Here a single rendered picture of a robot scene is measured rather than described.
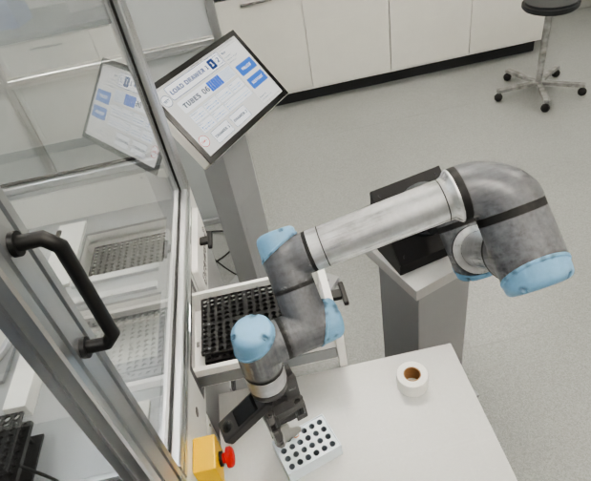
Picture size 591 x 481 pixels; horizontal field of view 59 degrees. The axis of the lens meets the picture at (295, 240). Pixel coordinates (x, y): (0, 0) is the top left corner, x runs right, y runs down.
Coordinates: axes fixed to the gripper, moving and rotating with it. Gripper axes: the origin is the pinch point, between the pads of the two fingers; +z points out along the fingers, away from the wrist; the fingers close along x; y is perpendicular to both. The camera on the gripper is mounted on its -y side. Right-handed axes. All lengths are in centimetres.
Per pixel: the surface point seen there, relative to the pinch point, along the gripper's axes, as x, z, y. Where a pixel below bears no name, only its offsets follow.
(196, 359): 27.8, -2.4, -8.3
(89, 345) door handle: -10, -56, -18
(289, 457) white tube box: -3.4, 2.4, 1.1
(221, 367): 17.7, -7.6, -3.9
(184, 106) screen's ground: 104, -30, 20
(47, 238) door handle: -11, -72, -16
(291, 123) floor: 268, 81, 120
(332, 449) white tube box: -6.9, 1.3, 9.6
